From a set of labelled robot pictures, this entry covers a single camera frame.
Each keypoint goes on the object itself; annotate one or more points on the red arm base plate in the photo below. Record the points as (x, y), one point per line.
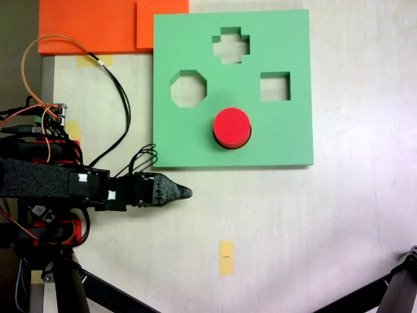
(77, 228)

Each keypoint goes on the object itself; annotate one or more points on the yellow masking tape piece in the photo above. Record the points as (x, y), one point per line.
(36, 277)
(84, 62)
(75, 128)

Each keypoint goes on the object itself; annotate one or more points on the red cylinder block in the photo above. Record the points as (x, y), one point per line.
(232, 125)

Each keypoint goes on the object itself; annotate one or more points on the black speckled gripper finger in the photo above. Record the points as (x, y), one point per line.
(167, 190)

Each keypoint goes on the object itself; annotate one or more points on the small grey connector plug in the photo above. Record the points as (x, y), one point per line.
(49, 216)

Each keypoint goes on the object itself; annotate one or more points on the large orange foam block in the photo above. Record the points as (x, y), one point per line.
(84, 26)

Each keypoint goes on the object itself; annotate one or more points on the yellow tape with pen mark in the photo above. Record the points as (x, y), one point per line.
(226, 264)

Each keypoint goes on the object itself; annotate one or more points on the green shape sorting board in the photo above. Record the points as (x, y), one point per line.
(280, 137)

